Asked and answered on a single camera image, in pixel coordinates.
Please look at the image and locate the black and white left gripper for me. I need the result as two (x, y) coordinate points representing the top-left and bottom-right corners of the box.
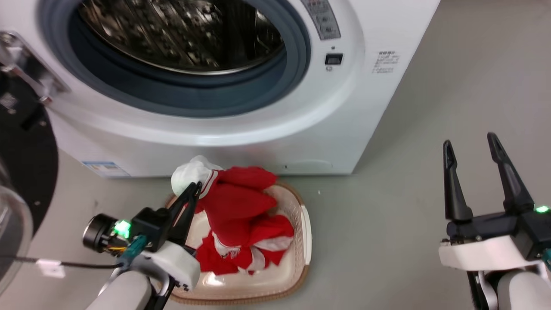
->
(82, 182), (203, 292)

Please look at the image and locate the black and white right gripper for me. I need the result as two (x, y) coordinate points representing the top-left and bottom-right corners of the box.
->
(438, 132), (551, 273)

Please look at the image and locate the red and white garment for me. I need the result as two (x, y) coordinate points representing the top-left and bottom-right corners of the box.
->
(171, 155), (295, 276)

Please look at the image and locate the beige perforated laundry basket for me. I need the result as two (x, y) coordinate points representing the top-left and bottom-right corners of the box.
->
(166, 181), (312, 305)

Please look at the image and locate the washing machine door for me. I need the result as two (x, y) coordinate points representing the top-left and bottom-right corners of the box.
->
(0, 73), (59, 298)

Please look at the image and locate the stainless steel washing machine drum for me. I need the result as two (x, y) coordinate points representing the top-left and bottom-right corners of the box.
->
(77, 0), (285, 76)

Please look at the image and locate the blue energy label sticker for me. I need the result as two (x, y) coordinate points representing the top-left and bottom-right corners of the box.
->
(82, 161), (130, 178)

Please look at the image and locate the grey rubber door gasket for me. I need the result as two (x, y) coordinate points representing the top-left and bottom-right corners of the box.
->
(37, 0), (311, 118)

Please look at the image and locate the white front-load washing machine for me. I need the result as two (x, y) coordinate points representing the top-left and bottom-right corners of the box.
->
(0, 0), (442, 178)

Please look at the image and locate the printed text label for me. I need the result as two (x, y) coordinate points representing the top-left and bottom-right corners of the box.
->
(372, 50), (401, 74)

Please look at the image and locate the metal door hinge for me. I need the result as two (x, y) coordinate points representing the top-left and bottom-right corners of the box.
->
(0, 31), (69, 104)

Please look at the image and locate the grey warning sticker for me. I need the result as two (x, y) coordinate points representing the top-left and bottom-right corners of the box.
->
(300, 0), (341, 40)

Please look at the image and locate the white cable tag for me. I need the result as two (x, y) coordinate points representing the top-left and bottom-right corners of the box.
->
(36, 258), (66, 279)

